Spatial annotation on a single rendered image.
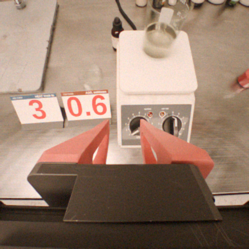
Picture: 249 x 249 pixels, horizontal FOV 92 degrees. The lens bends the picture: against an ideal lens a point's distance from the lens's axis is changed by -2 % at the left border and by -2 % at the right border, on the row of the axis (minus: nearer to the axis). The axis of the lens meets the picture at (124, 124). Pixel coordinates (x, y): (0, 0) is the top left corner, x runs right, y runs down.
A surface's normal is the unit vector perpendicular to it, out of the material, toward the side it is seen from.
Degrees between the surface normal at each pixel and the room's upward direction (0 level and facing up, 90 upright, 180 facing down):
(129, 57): 0
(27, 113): 40
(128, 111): 30
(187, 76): 0
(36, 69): 0
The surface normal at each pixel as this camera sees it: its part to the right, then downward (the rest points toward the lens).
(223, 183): 0.00, -0.25
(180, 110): 0.00, 0.27
